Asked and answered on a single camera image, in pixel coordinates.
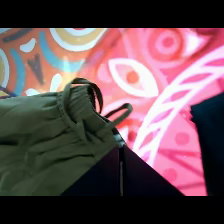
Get brown pants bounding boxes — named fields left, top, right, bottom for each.
left=0, top=77, right=134, bottom=197

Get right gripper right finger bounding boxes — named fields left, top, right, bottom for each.
left=121, top=144, right=185, bottom=197

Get dark garment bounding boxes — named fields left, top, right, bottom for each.
left=190, top=99, right=224, bottom=197

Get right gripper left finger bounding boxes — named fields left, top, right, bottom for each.
left=61, top=146, right=123, bottom=197

